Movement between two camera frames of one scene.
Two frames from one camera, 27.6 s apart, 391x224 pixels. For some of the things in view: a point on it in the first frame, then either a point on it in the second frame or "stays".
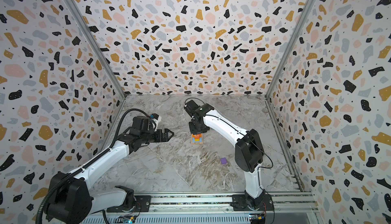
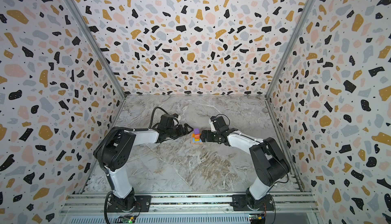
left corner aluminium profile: (86, 30) stays
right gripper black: (195, 127) -> (212, 135)
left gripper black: (165, 138) -> (180, 133)
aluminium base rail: (283, 202) stays
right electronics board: (256, 219) stays
